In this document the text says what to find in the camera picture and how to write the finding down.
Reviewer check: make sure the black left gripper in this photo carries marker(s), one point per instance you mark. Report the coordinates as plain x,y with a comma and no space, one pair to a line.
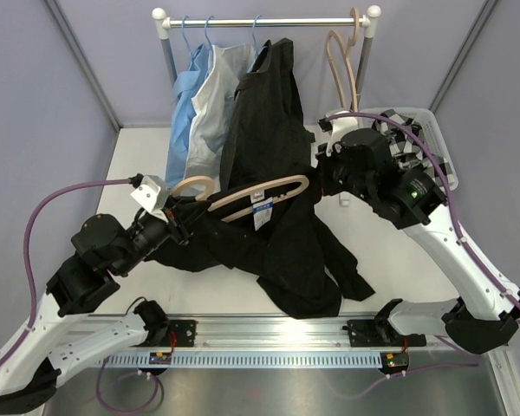
177,228

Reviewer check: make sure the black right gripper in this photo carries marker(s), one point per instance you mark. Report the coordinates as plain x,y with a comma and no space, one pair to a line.
326,165

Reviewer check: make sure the wooden hanger of black shirt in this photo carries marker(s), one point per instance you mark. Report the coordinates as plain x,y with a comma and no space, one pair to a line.
209,184

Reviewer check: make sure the wooden hanger of checkered shirt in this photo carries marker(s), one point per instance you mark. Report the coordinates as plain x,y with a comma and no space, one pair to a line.
338,51

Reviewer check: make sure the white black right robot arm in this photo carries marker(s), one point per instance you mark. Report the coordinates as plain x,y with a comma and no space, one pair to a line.
484,316

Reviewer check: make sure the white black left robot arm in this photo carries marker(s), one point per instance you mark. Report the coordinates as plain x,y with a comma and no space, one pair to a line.
104,249

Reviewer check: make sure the dark pinstriped shirt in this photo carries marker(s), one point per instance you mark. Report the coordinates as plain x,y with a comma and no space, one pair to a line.
267,137

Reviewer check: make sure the light blue shirt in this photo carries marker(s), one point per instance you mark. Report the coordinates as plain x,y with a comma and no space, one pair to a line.
185,88

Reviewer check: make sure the white plastic basket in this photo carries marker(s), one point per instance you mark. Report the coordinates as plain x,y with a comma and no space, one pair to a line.
434,137

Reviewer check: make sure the metal clothes rack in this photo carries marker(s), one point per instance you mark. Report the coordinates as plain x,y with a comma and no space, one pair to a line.
369,22

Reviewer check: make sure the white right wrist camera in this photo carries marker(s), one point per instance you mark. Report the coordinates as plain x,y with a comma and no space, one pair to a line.
337,128

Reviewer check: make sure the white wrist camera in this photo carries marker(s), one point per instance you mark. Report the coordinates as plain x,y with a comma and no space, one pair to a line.
151,193
337,128

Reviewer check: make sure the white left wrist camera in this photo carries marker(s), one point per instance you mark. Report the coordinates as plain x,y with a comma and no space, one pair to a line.
151,193

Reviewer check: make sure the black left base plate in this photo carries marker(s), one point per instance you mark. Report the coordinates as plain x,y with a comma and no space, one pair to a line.
182,332

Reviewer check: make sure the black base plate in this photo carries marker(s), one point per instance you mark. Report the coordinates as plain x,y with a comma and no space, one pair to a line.
182,332
370,333

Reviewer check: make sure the aluminium mounting rail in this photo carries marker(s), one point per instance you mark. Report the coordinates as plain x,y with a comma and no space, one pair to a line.
267,333

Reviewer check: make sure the white slotted cable duct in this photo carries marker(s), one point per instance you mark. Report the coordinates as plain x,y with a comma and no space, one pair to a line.
143,360

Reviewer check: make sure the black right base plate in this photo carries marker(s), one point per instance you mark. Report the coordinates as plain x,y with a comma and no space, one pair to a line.
370,333

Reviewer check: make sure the blue wire hanger left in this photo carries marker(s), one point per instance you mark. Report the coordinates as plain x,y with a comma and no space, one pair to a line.
185,37

